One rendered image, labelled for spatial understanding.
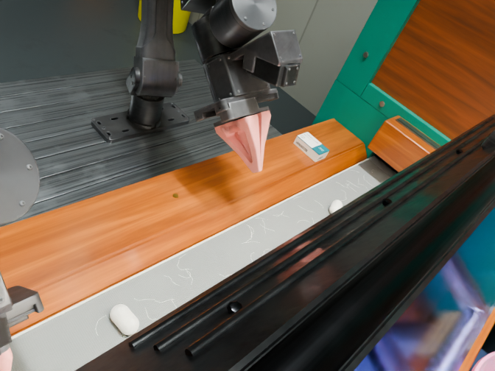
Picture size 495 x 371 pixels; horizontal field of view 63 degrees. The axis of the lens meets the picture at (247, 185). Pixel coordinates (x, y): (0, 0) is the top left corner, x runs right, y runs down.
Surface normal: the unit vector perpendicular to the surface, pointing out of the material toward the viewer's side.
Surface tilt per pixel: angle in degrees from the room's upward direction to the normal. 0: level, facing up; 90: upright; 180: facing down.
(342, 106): 90
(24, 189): 46
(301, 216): 0
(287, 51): 40
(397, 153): 90
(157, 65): 63
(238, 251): 0
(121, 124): 0
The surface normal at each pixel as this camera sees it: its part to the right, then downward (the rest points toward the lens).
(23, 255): 0.32, -0.70
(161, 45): 0.49, 0.32
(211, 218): 0.69, -0.04
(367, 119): -0.69, 0.29
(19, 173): 0.88, -0.19
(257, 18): 0.50, -0.04
